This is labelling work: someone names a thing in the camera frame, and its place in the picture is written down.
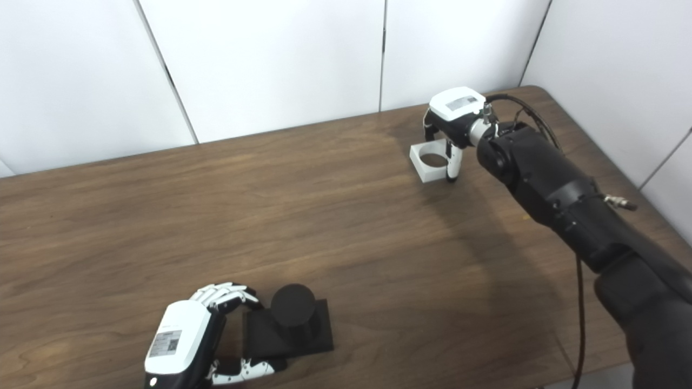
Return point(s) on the white and black right hand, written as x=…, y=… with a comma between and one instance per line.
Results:
x=457, y=108

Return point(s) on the white and black left hand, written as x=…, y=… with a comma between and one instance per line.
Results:
x=178, y=340

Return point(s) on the white square piece with hole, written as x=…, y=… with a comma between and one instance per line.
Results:
x=430, y=173

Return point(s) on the black peg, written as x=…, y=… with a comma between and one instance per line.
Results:
x=292, y=308

